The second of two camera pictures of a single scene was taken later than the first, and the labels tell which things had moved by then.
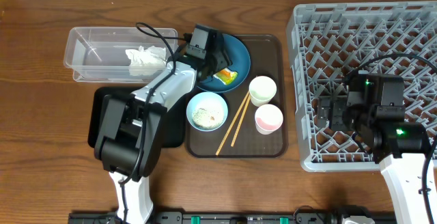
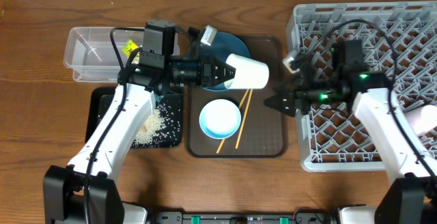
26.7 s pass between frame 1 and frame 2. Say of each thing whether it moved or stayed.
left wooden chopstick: stayed
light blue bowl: moved
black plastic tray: stayed
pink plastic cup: moved
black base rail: stayed
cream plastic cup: moved
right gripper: moved
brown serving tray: stayed
